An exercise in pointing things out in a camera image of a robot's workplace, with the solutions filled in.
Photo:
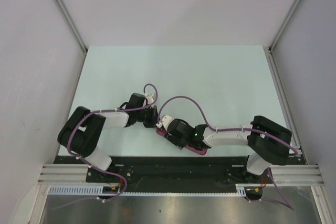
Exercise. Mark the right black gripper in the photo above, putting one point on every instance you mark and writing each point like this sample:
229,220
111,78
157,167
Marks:
172,138

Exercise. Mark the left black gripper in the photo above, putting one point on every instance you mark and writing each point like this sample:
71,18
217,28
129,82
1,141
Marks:
154,117

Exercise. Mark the purple cloth napkin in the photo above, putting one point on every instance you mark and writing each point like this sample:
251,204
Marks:
164,134

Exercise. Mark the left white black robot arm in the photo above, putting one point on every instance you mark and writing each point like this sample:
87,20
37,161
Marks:
82,131

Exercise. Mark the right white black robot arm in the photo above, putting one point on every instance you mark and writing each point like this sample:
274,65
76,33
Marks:
269,141

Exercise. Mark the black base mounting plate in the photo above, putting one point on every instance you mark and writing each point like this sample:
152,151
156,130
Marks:
201,186

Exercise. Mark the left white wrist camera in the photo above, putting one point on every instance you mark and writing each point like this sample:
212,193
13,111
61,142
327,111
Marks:
150,97

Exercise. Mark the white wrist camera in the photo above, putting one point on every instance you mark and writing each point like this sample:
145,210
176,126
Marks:
164,122
150,97

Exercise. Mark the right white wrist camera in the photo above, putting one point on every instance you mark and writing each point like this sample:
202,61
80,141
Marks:
164,122

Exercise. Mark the aluminium rail frame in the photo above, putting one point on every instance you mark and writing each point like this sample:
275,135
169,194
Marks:
291,175

